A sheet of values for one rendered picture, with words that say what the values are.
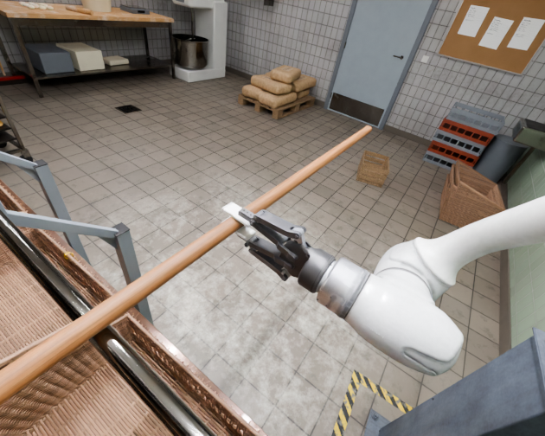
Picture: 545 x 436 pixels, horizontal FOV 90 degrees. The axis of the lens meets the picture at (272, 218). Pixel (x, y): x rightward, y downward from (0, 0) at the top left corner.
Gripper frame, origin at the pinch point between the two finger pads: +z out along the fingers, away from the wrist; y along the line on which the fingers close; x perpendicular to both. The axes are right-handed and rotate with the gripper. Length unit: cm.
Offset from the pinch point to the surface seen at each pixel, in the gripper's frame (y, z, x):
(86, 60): 84, 429, 174
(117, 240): 26.2, 36.8, -8.7
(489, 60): -7, -25, 454
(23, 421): 56, 26, -47
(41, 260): 1.5, 16.6, -28.0
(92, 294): 60, 52, -17
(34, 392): 47, 26, -41
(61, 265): 60, 73, -17
